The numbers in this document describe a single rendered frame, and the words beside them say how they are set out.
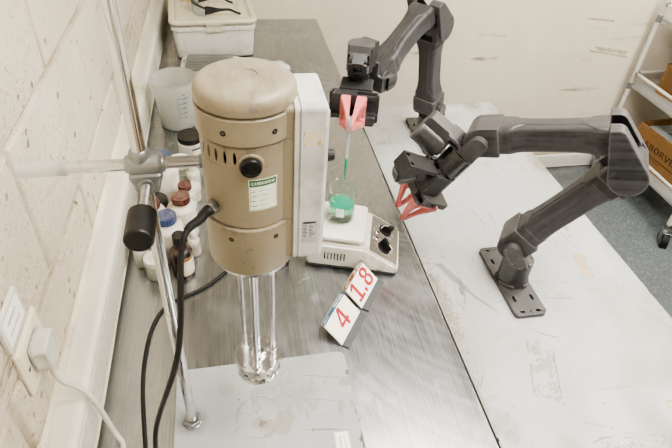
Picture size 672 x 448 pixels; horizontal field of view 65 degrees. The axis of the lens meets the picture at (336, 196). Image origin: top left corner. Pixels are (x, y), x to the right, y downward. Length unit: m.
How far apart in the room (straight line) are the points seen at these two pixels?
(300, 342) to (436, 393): 0.26
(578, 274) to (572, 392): 0.32
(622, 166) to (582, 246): 0.45
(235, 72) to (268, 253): 0.20
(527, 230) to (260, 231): 0.66
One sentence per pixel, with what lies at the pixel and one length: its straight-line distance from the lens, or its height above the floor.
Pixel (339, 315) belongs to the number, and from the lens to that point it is 1.06.
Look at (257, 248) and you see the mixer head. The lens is 0.59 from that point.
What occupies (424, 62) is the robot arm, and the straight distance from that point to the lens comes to 1.47.
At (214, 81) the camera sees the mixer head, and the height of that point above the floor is 1.52.
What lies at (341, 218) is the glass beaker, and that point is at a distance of 1.13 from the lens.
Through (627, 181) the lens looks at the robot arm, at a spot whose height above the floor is 1.25.
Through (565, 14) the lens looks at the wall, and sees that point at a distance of 2.94.
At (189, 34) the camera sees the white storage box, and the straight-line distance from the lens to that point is 2.05.
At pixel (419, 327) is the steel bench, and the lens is 1.10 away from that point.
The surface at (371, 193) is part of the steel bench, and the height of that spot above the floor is 0.90.
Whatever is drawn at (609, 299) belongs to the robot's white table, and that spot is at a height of 0.90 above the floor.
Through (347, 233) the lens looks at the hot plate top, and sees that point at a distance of 1.13.
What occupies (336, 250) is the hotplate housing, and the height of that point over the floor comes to 0.96.
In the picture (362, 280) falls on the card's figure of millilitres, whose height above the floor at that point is 0.92.
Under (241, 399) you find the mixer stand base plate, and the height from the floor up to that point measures 0.91.
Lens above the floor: 1.75
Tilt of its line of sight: 38 degrees down
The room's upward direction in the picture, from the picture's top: 4 degrees clockwise
